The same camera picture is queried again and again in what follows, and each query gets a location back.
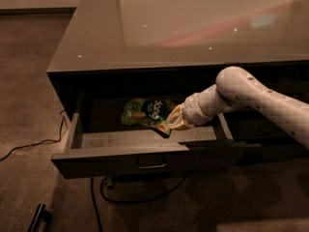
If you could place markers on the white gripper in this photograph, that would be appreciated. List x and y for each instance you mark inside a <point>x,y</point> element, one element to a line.
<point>194,111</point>

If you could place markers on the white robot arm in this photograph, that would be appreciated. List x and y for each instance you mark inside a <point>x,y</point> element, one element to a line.
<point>235,88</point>

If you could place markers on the dark grey drawer cabinet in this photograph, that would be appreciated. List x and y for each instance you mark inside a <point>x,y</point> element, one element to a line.
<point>170,49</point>

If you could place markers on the green snack bag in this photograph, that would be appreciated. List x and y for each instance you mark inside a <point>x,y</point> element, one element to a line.
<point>148,113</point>

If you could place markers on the black bar object on floor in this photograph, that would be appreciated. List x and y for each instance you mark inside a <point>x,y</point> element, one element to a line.
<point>41,218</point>

